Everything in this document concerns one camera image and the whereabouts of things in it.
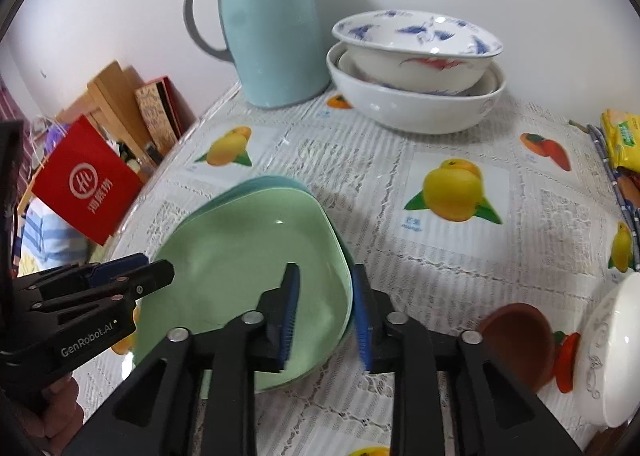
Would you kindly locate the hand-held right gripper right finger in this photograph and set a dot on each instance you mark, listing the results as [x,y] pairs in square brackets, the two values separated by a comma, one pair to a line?
[361,323]

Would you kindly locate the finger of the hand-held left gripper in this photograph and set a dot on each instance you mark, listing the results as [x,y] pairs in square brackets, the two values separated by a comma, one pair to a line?
[120,266]
[150,278]

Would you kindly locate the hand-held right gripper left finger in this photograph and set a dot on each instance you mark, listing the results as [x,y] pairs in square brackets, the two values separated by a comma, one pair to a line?
[291,316]

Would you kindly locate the green plate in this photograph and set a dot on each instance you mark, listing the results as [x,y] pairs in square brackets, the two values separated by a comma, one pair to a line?
[240,261]

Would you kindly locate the teal plate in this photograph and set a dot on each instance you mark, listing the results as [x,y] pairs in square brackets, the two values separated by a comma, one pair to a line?
[272,181]

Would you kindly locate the person's left hand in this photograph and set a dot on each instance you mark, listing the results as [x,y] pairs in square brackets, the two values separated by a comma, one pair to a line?
[60,411]

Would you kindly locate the blue striped cloth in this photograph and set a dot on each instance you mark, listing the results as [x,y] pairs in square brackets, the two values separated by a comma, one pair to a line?
[45,231]

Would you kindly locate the red paper bag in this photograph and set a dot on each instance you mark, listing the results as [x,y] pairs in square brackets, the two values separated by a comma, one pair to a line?
[85,181]

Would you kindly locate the purple plastic bag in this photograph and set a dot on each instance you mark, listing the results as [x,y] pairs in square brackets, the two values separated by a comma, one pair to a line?
[50,138]

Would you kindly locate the fruit print tablecloth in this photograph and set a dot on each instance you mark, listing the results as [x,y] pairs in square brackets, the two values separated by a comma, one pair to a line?
[360,171]

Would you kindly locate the small brown bowl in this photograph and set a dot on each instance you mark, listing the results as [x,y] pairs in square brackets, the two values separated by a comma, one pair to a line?
[515,336]

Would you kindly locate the brown patterned box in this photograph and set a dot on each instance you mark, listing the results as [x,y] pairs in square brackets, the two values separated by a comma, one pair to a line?
[156,111]

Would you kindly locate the wooden rack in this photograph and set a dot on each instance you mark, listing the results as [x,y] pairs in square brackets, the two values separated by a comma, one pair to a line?
[112,91]

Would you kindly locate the red plaid cloth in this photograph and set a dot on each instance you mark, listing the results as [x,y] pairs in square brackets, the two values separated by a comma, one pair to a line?
[7,103]

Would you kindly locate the large white bowl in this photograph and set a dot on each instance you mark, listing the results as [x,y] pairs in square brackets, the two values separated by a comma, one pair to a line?
[410,112]

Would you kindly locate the white bowl with grey pattern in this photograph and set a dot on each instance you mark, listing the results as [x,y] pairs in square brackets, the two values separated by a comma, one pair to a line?
[615,351]

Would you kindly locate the blue patterned white bowl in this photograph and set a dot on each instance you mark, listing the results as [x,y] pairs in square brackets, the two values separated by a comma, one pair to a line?
[415,67]

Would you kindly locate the teal thermos jug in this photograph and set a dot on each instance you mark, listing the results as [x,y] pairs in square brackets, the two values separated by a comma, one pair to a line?
[270,36]

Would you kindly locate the plain white bowl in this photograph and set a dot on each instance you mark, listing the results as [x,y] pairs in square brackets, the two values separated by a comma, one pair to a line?
[492,81]

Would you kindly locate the yellow snack packet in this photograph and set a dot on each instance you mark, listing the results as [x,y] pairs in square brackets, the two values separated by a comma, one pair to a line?
[622,136]

